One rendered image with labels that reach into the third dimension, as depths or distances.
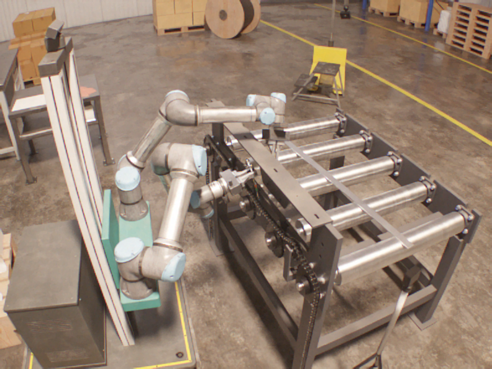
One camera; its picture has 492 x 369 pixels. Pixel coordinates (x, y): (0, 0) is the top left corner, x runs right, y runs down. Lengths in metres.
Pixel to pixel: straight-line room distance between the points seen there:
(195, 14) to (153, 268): 8.06
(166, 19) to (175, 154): 7.63
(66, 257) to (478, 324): 2.53
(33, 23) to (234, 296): 6.93
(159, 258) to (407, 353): 1.70
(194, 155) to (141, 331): 1.07
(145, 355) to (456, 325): 1.96
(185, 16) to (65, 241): 7.60
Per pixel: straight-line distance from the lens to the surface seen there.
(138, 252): 1.51
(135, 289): 1.62
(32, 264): 1.99
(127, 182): 1.90
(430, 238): 1.98
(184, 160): 1.55
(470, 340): 2.85
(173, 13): 9.11
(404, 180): 2.51
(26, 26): 8.51
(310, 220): 1.48
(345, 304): 2.75
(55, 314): 1.83
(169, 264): 1.46
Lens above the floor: 2.11
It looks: 35 degrees down
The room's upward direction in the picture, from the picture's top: straight up
